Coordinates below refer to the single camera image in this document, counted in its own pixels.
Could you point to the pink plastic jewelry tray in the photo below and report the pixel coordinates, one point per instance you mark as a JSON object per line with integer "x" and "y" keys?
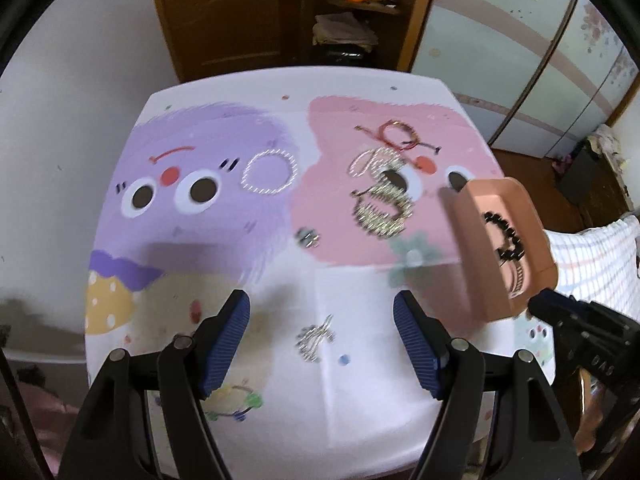
{"x": 505, "y": 251}

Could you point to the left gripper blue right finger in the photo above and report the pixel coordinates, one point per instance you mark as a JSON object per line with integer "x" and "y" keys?
{"x": 528, "y": 437}

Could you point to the folded cloth on shelf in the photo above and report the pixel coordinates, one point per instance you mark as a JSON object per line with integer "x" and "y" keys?
{"x": 343, "y": 28}

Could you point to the light blue wardrobe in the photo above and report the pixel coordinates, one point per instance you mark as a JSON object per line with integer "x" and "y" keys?
{"x": 535, "y": 76}

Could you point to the checked bed sheet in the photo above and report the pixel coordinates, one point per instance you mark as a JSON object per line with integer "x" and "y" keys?
{"x": 600, "y": 265}

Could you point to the small silver earring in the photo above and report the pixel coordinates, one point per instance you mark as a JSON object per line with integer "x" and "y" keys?
{"x": 307, "y": 238}

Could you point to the brown wooden door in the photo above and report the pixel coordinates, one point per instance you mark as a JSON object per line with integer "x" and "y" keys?
{"x": 213, "y": 37}

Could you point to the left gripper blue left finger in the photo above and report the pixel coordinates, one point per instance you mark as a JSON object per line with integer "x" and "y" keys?
{"x": 112, "y": 437}

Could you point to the wooden shelf unit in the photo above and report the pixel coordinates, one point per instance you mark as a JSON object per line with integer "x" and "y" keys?
{"x": 398, "y": 26}

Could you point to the cartoon monster table mat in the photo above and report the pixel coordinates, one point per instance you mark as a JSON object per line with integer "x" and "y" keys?
{"x": 214, "y": 181}

